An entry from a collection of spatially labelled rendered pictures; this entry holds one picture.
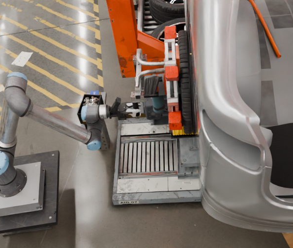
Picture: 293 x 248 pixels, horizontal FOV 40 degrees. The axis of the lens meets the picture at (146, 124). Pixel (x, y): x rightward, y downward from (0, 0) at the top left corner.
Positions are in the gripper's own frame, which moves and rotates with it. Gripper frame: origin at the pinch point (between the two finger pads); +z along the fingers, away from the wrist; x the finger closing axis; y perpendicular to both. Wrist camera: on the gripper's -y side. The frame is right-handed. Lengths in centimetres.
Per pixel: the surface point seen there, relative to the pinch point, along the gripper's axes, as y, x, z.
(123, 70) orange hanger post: 23, -60, -16
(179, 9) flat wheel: 33, -148, 30
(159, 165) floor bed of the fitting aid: 82, -11, 6
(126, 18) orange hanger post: -24, -60, -7
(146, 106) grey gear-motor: 43, -40, 0
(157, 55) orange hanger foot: 13, -62, 11
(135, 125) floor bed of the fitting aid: 75, -48, -13
